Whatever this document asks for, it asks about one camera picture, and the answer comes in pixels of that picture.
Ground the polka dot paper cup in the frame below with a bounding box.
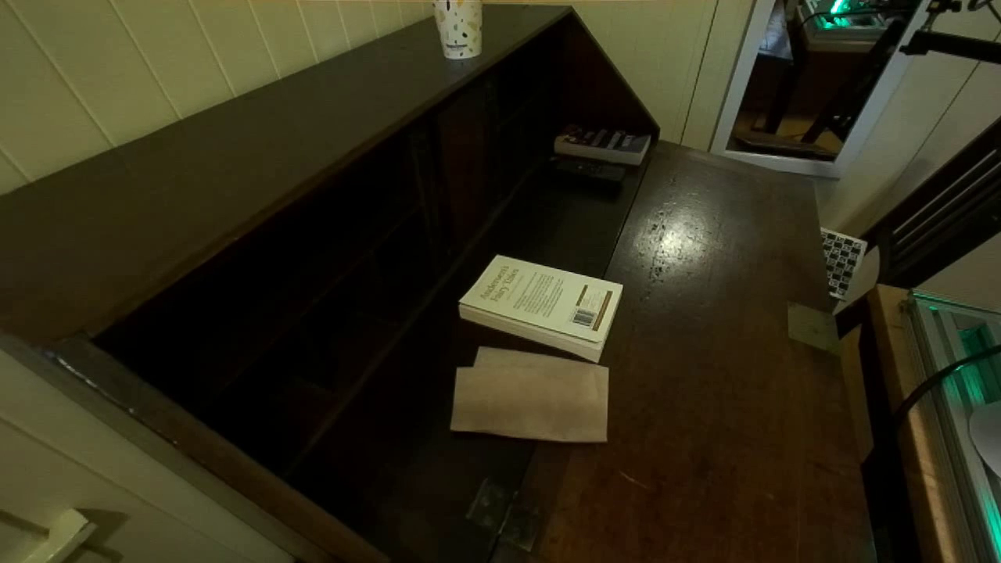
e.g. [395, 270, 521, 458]
[431, 0, 483, 64]

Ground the white paperback book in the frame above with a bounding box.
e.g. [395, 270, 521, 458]
[456, 255, 625, 366]

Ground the brown paper envelope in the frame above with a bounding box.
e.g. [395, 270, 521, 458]
[446, 343, 612, 448]

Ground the black flat case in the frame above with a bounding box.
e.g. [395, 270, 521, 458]
[546, 154, 632, 193]

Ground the brass desk hinge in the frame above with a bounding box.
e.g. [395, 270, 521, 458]
[462, 475, 546, 556]

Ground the dark wooden secretary desk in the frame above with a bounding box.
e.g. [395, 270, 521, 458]
[0, 0, 882, 563]

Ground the small beige paper note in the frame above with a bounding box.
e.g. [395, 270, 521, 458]
[786, 301, 842, 353]

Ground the white perforated panel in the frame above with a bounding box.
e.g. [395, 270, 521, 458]
[820, 227, 882, 317]

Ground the wooden side table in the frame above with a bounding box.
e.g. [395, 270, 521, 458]
[857, 283, 962, 563]

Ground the green lit control box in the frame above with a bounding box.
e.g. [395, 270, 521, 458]
[903, 288, 1001, 563]

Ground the thin black power cable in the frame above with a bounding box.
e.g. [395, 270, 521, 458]
[893, 342, 1001, 422]

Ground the dark wooden bed frame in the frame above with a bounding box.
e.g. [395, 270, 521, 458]
[863, 117, 1001, 292]

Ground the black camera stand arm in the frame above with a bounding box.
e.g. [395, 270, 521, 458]
[901, 0, 1001, 67]

